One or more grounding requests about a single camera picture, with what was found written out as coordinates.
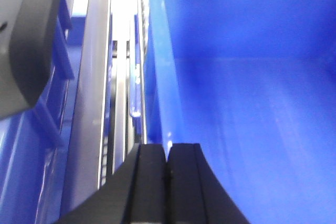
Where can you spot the grey metal shelf rail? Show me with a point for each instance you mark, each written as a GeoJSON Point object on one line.
{"type": "Point", "coordinates": [84, 161]}

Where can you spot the light blue plastic bin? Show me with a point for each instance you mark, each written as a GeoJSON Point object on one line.
{"type": "Point", "coordinates": [252, 82]}

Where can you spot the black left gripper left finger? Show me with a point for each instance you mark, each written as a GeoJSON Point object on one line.
{"type": "Point", "coordinates": [135, 193]}

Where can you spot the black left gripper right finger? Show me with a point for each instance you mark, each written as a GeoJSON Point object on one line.
{"type": "Point", "coordinates": [194, 193]}

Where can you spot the dark blue upper left bin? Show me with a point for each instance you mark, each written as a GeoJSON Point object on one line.
{"type": "Point", "coordinates": [40, 61]}

